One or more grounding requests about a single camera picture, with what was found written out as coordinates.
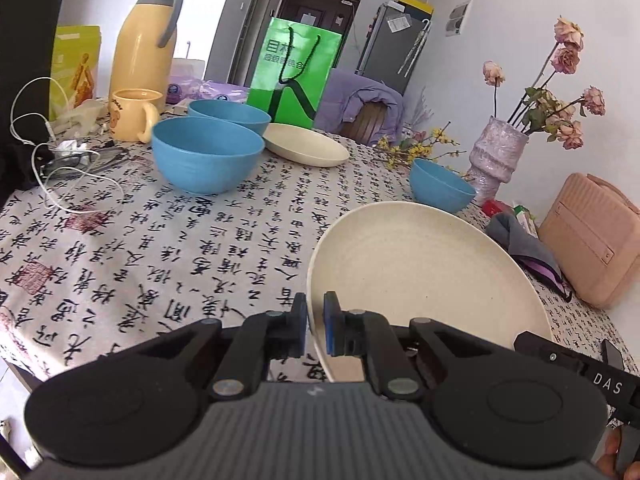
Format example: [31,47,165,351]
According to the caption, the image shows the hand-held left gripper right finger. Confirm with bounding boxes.
[322,291,495,403]

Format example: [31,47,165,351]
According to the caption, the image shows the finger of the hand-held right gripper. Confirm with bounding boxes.
[514,330,573,370]

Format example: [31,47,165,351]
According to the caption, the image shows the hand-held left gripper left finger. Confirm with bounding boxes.
[149,293,309,401]

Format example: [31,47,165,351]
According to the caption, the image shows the cream round plate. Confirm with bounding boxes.
[306,201,554,384]
[262,123,350,167]

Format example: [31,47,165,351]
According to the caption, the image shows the blue bowl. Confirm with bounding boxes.
[409,158,477,214]
[151,117,265,196]
[188,99,272,137]

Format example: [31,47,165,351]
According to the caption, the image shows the person's right hand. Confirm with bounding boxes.
[592,431,628,480]

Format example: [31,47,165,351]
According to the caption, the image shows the grey purple cloth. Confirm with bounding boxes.
[483,211,574,304]

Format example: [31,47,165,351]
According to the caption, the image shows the pink hard case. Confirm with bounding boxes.
[537,172,640,310]

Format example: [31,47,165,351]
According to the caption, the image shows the calligraphy print tablecloth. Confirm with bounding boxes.
[0,97,640,392]

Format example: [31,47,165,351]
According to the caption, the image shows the small green box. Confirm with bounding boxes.
[512,204,539,239]

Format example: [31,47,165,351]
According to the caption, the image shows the small red box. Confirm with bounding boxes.
[480,198,516,219]

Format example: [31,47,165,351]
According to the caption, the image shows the yellow flower branch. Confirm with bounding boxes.
[374,122,471,181]

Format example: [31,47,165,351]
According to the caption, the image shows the pink ribbed vase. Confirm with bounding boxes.
[467,116,530,201]

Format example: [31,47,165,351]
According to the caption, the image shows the wooden chair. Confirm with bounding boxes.
[345,102,396,146]

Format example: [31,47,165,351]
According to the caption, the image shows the dried lavender bunch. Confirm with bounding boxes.
[404,87,437,132]

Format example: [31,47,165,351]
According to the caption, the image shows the purple jacket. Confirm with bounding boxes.
[314,68,406,146]

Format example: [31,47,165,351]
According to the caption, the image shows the green paper bag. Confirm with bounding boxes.
[247,16,344,131]

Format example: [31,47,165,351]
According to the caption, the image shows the purple tissue pack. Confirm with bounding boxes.
[199,79,251,104]
[167,77,202,106]

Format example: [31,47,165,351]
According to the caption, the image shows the yellow mug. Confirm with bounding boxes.
[109,88,161,144]

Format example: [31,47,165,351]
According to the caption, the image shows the grey refrigerator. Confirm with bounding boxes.
[355,2,434,96]

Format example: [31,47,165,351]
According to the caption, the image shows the white plastic bag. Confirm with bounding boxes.
[172,58,206,81]

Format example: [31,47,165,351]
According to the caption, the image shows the eyeglasses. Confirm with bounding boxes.
[47,144,126,177]

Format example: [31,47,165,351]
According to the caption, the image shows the dried pink rose bouquet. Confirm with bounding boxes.
[482,17,607,151]

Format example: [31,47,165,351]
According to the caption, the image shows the clear plastic bag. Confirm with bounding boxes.
[49,99,109,134]

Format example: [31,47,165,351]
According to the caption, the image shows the dark brown door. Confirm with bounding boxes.
[272,0,361,69]

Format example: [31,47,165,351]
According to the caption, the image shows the yellow thermos jug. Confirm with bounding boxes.
[108,0,185,112]

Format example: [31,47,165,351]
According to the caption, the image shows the dark cloth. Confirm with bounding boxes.
[0,142,51,196]

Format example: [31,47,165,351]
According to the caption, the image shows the yellow box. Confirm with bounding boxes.
[394,0,436,15]

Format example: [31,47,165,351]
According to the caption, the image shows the yellow-green snack bag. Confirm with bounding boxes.
[49,25,104,122]

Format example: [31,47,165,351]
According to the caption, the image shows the black paper bag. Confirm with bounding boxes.
[0,0,60,149]

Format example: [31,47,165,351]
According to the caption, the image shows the white earphone cable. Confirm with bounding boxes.
[9,77,126,211]

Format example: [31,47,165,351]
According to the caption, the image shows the white wall panel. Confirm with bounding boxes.
[444,0,474,36]

